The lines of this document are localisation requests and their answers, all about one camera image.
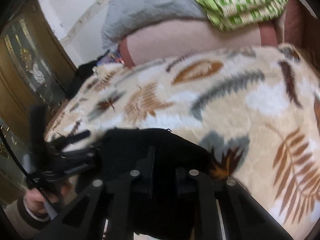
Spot person's left hand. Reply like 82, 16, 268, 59
23, 180, 73, 218

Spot brown wooden headboard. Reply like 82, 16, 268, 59
300, 3, 319, 68

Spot green patterned folded quilt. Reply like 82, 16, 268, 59
195, 0, 289, 31

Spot black pants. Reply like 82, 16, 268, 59
76, 128, 213, 239

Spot wooden wardrobe with glass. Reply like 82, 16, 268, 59
1, 0, 76, 141

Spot beige leaf-pattern blanket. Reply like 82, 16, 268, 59
46, 43, 319, 239

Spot grey quilted blanket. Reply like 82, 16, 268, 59
101, 0, 207, 50

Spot pink mattress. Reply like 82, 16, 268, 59
119, 0, 304, 67

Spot dark clothes pile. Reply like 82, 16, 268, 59
65, 50, 122, 100

